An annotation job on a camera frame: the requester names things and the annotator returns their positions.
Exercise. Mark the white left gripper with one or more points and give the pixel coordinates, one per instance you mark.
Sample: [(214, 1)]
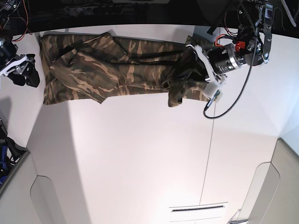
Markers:
[(218, 80)]

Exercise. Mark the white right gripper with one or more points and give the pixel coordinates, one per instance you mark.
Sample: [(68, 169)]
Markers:
[(15, 68)]

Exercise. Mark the camouflage T-shirt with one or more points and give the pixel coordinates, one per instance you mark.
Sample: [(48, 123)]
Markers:
[(97, 67)]

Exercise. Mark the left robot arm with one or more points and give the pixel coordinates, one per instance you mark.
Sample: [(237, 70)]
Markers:
[(251, 45)]

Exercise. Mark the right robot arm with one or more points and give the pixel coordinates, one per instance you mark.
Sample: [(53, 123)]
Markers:
[(14, 21)]

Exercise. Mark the grey bin with blue items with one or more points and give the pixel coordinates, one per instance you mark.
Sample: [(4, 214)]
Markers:
[(12, 157)]

